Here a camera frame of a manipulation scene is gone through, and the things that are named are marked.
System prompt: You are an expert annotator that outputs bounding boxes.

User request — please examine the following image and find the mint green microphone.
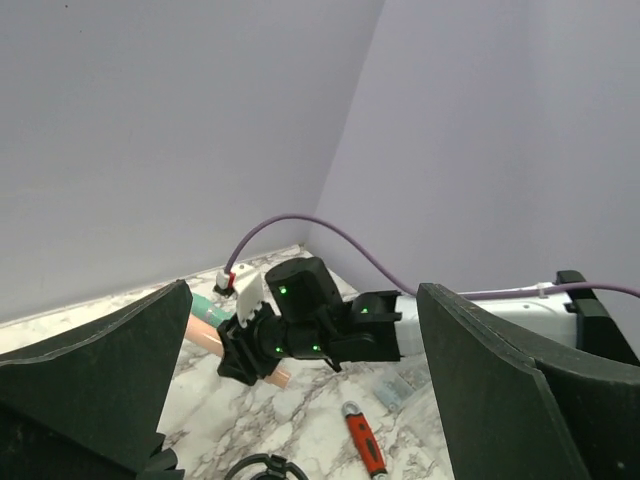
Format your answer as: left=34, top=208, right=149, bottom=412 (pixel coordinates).
left=191, top=293, right=232, bottom=328

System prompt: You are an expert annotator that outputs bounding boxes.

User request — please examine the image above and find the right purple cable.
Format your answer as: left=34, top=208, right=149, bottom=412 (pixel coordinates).
left=225, top=214, right=640, bottom=299

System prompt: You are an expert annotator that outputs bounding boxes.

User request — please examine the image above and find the clear plastic screw box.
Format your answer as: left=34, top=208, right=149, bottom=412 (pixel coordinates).
left=372, top=356, right=431, bottom=413

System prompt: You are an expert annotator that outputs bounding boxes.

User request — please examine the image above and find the black round-base clip stand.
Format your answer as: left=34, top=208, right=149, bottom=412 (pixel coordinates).
left=224, top=452, right=306, bottom=480

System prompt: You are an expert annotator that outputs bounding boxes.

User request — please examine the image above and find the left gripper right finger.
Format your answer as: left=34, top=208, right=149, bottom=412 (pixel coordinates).
left=417, top=283, right=639, bottom=479

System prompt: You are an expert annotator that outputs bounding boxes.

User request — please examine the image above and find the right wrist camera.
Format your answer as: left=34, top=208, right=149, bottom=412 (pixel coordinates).
left=214, top=263, right=264, bottom=328

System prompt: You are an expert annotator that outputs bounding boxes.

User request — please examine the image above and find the red-handled adjustable wrench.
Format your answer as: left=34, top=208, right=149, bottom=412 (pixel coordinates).
left=342, top=401, right=388, bottom=480

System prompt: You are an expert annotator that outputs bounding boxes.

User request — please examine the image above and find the beige microphone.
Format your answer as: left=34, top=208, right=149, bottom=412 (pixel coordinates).
left=185, top=314, right=290, bottom=389

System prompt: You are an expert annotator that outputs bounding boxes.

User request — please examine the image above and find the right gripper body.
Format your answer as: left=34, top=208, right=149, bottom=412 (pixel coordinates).
left=217, top=304, right=290, bottom=385

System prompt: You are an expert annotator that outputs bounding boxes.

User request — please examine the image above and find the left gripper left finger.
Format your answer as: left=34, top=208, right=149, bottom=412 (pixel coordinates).
left=1, top=280, right=192, bottom=479

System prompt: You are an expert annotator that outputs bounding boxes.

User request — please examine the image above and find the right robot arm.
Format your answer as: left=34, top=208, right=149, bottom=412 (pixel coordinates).
left=217, top=257, right=638, bottom=386

